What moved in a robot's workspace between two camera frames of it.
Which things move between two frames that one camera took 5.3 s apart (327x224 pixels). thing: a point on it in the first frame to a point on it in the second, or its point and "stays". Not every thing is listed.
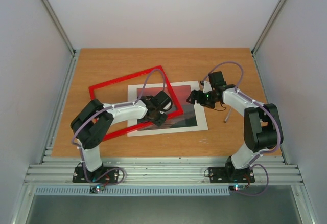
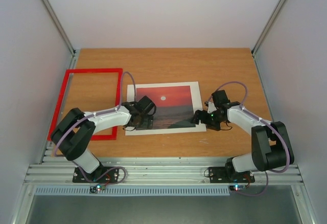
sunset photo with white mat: (193, 118) stays
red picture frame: (92, 88) to (61, 96)
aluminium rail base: (289, 206) stays
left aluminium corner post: (54, 16) stays
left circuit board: (95, 188) stays
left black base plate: (79, 177) stays
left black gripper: (161, 122) to (148, 124)
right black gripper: (196, 96) to (202, 116)
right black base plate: (225, 175) stays
